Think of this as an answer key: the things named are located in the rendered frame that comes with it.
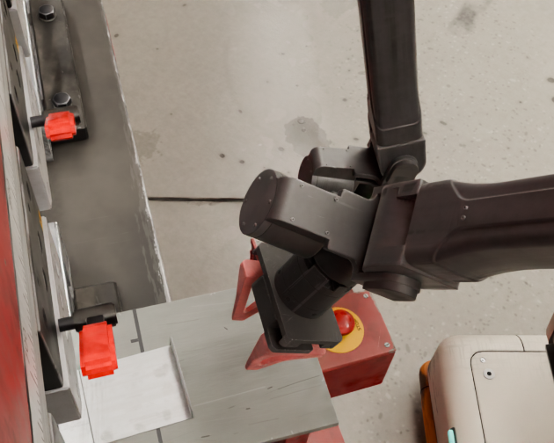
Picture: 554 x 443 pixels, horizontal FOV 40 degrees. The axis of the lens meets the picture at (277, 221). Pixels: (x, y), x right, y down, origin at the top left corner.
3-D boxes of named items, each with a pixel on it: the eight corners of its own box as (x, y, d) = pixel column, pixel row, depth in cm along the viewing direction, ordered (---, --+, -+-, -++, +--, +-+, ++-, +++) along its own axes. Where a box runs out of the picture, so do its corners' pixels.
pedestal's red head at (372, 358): (382, 383, 118) (406, 330, 104) (284, 412, 115) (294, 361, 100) (338, 276, 129) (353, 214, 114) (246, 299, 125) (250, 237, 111)
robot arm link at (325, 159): (425, 164, 92) (408, 116, 97) (335, 152, 89) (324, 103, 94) (385, 228, 100) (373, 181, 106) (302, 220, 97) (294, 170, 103)
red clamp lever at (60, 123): (77, 116, 58) (76, 103, 67) (22, 125, 58) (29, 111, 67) (83, 140, 59) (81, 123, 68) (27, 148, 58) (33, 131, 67)
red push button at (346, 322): (356, 340, 110) (360, 329, 107) (330, 347, 109) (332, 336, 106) (346, 316, 112) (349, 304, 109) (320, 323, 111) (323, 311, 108)
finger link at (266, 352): (227, 389, 72) (282, 341, 66) (209, 322, 76) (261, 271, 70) (284, 388, 76) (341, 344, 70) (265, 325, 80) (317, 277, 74)
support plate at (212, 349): (338, 425, 80) (339, 422, 79) (81, 491, 75) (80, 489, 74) (289, 279, 90) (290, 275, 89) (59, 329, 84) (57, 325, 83)
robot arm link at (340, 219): (426, 302, 57) (452, 195, 59) (300, 251, 52) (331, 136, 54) (338, 301, 68) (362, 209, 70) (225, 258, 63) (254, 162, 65)
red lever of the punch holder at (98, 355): (120, 351, 48) (112, 298, 57) (53, 366, 47) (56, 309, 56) (126, 377, 48) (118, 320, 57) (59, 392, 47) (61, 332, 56)
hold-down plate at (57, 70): (89, 140, 115) (86, 127, 112) (52, 146, 113) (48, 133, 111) (64, 8, 131) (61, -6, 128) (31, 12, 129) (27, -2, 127)
